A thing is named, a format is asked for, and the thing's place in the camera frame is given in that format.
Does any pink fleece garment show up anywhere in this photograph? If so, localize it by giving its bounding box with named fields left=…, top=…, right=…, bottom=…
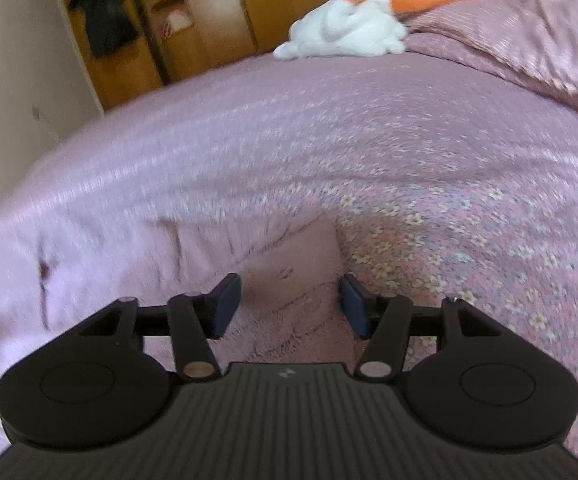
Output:
left=169, top=210, right=367, bottom=367

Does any pink satin pillow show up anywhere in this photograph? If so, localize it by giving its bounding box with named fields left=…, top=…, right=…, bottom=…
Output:
left=403, top=0, right=578, bottom=126

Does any black hanging garment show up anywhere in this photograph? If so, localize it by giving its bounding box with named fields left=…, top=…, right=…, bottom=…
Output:
left=68, top=0, right=138, bottom=59

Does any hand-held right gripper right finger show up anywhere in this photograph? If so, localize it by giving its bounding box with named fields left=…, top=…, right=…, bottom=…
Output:
left=338, top=273, right=508, bottom=382

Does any pink floral bed sheet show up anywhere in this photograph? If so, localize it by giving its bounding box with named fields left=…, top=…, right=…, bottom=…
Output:
left=249, top=80, right=578, bottom=473

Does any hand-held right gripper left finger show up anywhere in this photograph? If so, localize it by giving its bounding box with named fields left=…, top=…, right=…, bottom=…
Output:
left=76, top=272, right=243, bottom=382

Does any lilac fleece blanket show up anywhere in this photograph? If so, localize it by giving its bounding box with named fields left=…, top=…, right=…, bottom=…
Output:
left=0, top=52, right=420, bottom=466

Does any wooden wardrobe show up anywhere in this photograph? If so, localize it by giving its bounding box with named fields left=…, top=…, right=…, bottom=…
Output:
left=23, top=0, right=384, bottom=111

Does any white and orange plush toy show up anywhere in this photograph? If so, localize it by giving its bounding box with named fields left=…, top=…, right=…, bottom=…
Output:
left=273, top=0, right=484, bottom=59

